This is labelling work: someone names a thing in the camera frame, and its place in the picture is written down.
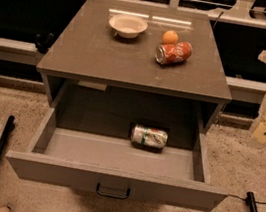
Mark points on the white bowl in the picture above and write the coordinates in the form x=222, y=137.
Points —
x=128, y=26

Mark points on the black clamp on rail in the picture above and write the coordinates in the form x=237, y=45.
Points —
x=43, y=43

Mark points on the green white 7up can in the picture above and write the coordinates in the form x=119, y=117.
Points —
x=149, y=137

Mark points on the black drawer handle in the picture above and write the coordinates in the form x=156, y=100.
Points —
x=112, y=192

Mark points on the open grey top drawer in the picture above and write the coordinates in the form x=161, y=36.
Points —
x=84, y=140

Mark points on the orange soda can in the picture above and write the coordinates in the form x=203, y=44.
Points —
x=169, y=54

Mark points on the orange fruit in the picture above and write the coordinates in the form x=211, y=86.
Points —
x=170, y=37

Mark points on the grey cabinet with counter top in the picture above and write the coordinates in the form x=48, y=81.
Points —
x=89, y=50

